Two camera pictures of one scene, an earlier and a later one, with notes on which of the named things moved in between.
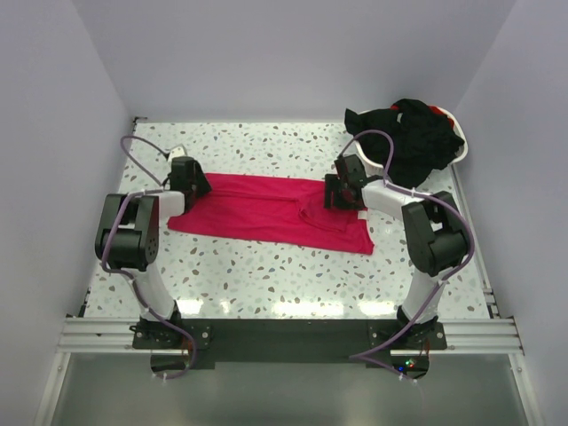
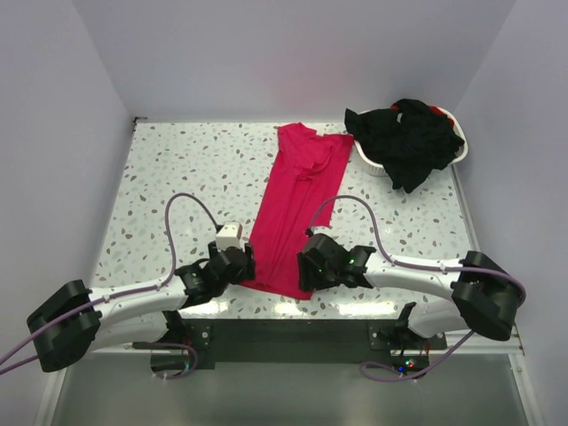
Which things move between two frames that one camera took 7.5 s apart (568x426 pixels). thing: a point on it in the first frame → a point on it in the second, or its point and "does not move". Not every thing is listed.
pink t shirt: (278, 209) → (299, 197)
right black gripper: (332, 185) → (308, 280)
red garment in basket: (434, 109) does not move
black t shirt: (424, 139) does not move
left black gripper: (203, 185) → (248, 271)
